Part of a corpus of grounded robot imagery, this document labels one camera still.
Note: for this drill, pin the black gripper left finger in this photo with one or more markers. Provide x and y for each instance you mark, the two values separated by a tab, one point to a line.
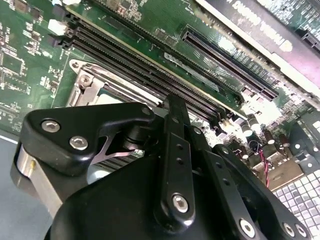
57	155

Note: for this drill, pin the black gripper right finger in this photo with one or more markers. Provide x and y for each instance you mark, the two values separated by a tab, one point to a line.
215	155

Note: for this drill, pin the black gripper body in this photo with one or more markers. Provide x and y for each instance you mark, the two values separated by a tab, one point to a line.
112	212

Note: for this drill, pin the metal socket cover frame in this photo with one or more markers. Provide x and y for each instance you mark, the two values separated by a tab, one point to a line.
90	96

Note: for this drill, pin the silver square CPU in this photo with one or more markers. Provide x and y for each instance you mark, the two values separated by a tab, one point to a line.
112	98

